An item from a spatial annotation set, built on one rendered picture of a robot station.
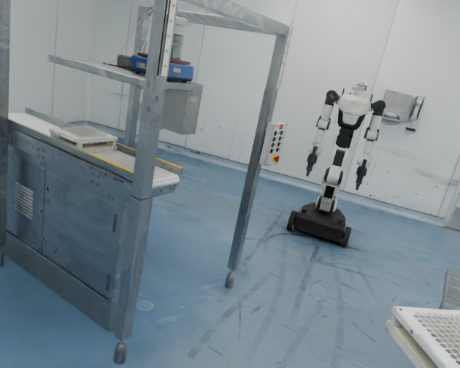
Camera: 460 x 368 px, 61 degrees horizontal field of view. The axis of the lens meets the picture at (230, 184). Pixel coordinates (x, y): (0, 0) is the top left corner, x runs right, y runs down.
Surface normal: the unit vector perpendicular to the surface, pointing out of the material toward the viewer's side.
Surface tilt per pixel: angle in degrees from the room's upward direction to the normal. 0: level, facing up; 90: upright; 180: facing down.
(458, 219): 90
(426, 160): 90
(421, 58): 90
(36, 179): 90
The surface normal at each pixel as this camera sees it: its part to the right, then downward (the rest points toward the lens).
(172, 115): -0.54, 0.15
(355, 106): -0.33, 0.22
